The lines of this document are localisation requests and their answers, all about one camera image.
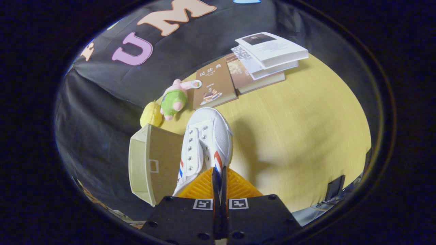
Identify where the pink and green plush toy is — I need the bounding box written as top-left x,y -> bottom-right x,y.
160,79 -> 202,121

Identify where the white book with patterned cover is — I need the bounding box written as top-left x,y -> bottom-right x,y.
233,45 -> 299,81

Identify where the brown book with picture cover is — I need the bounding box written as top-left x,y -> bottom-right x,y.
192,57 -> 238,110

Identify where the yellow plush toy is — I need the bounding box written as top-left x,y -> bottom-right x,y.
140,100 -> 163,128

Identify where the brown cardboard storage box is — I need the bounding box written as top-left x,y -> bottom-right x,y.
128,124 -> 186,207

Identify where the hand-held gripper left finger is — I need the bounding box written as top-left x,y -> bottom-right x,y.
140,167 -> 222,245

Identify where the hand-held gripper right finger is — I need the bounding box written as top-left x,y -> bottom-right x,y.
221,166 -> 302,245

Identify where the black backdrop cloth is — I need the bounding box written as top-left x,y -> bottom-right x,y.
54,0 -> 378,222

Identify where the white book with dark photo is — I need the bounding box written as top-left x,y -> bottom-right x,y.
235,32 -> 309,69

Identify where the white canvas shoe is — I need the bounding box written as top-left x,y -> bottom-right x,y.
172,107 -> 234,198

